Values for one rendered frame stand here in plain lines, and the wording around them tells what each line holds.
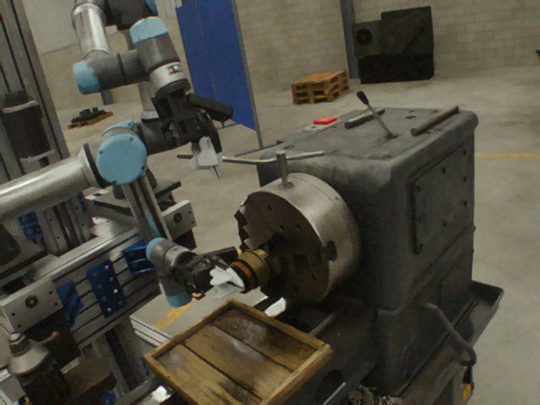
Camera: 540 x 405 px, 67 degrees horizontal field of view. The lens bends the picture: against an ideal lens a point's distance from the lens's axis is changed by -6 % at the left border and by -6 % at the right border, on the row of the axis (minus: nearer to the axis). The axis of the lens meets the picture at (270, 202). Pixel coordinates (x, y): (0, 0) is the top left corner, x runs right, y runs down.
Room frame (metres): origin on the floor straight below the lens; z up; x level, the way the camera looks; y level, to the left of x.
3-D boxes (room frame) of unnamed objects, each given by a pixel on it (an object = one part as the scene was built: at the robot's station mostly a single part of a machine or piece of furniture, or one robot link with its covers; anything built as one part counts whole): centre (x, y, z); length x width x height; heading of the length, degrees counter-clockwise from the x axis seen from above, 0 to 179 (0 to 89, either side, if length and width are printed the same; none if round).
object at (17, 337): (0.62, 0.50, 1.17); 0.04 x 0.04 x 0.03
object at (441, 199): (1.25, -0.33, 1.06); 0.59 x 0.48 x 0.39; 130
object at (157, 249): (1.04, 0.30, 1.08); 0.11 x 0.08 x 0.09; 40
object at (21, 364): (0.62, 0.50, 1.13); 0.08 x 0.08 x 0.03
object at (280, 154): (0.96, -0.04, 1.26); 0.02 x 0.02 x 0.12; 0
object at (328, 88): (9.04, -1.50, 0.22); 1.25 x 0.86 x 0.44; 148
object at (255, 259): (0.88, 0.07, 1.08); 0.09 x 0.09 x 0.09; 43
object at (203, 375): (0.81, 0.15, 0.89); 0.36 x 0.30 x 0.04; 40
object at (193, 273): (0.91, 0.21, 1.08); 0.12 x 0.09 x 0.08; 40
